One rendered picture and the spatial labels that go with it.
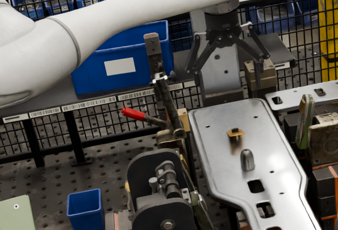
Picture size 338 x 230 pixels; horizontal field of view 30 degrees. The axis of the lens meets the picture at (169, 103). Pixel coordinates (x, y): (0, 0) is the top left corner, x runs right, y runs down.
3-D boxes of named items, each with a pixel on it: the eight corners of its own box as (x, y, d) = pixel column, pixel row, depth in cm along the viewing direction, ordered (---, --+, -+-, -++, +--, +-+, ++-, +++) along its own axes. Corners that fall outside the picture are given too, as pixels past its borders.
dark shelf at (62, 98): (296, 67, 188) (296, 58, 186) (-2, 126, 186) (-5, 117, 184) (276, 40, 207) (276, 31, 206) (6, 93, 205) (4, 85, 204)
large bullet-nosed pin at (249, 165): (256, 174, 147) (254, 151, 144) (243, 177, 147) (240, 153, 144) (253, 167, 150) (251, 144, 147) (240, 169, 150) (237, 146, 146)
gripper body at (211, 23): (204, 17, 139) (209, 55, 143) (242, 10, 139) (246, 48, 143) (199, 6, 145) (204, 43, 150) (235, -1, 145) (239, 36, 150)
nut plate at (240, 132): (245, 134, 154) (244, 129, 154) (230, 137, 154) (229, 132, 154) (240, 129, 162) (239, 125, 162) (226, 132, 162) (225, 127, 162)
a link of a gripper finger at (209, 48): (224, 38, 143) (219, 35, 143) (197, 77, 147) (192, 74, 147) (221, 31, 147) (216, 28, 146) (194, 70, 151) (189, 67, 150)
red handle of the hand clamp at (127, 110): (184, 130, 153) (123, 110, 149) (180, 138, 154) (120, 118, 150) (182, 122, 157) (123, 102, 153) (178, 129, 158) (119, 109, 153)
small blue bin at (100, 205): (107, 234, 181) (100, 209, 177) (73, 240, 181) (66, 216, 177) (106, 211, 191) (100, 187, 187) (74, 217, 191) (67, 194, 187)
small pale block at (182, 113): (206, 225, 178) (187, 113, 161) (194, 227, 178) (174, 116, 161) (204, 217, 181) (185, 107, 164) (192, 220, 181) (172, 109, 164)
